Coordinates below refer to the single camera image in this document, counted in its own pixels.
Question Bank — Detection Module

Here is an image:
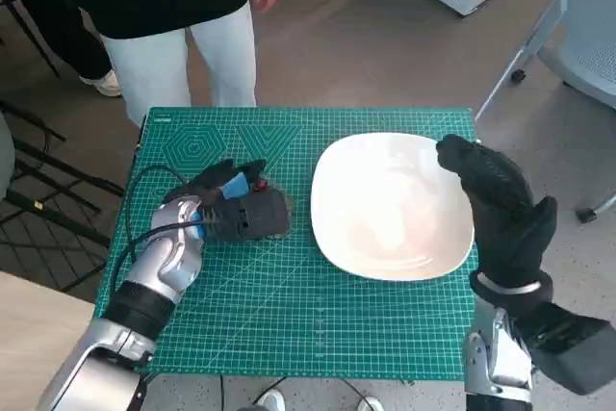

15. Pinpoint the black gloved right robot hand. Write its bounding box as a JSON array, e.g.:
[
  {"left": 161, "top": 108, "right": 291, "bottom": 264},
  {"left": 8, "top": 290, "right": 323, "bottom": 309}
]
[{"left": 435, "top": 134, "right": 558, "bottom": 295}]

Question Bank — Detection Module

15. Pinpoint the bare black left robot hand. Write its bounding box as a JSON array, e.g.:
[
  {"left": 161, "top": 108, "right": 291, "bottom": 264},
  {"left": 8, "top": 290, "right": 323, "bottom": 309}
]
[{"left": 185, "top": 159, "right": 269, "bottom": 206}]

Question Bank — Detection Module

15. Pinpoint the white square plate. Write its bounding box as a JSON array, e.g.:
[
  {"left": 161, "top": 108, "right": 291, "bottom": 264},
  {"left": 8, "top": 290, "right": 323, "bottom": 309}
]
[{"left": 310, "top": 133, "right": 476, "bottom": 282}]

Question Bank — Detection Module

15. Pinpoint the green cutting mat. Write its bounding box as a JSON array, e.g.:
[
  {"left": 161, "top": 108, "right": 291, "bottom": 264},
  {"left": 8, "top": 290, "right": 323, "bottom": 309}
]
[{"left": 93, "top": 107, "right": 482, "bottom": 377}]

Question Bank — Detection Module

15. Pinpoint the grey mesh chair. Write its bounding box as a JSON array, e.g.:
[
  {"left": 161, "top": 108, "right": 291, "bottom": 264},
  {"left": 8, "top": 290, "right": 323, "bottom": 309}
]
[{"left": 475, "top": 0, "right": 616, "bottom": 224}]

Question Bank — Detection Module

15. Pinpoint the grey rounded seat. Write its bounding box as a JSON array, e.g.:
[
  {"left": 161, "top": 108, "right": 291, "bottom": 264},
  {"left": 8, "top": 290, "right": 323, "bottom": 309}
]
[{"left": 0, "top": 110, "right": 15, "bottom": 203}]

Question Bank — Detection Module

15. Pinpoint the light wooden desk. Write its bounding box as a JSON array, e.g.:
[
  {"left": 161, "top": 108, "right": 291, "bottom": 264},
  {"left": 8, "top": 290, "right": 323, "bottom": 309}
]
[{"left": 0, "top": 270, "right": 97, "bottom": 411}]

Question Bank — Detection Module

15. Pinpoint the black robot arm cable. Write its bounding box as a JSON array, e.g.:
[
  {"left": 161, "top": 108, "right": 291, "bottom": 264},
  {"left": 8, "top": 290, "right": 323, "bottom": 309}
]
[{"left": 113, "top": 166, "right": 209, "bottom": 297}]

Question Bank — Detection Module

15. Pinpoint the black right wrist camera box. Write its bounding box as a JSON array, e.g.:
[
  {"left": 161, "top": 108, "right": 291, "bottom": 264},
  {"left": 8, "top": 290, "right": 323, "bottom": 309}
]
[{"left": 522, "top": 302, "right": 616, "bottom": 396}]

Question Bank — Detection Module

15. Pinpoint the black wire rack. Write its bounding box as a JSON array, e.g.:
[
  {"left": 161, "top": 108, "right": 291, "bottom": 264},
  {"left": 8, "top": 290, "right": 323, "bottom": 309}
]
[{"left": 0, "top": 97, "right": 126, "bottom": 295}]

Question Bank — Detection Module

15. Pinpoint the black floor cable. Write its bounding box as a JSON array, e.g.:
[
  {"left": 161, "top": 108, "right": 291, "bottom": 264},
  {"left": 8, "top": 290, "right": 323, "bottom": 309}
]
[{"left": 218, "top": 374, "right": 368, "bottom": 411}]

